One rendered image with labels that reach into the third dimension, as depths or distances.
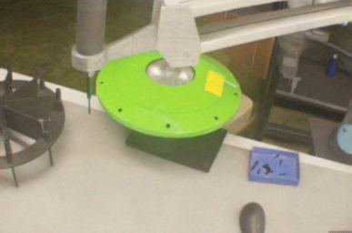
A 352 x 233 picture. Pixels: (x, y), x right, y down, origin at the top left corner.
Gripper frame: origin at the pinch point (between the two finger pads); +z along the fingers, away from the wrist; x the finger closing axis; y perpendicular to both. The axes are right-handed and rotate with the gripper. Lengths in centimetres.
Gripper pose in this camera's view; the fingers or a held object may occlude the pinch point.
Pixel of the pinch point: (289, 89)
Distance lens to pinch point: 109.3
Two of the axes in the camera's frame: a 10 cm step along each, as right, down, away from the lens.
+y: -9.9, -1.4, 0.2
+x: -1.1, 6.1, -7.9
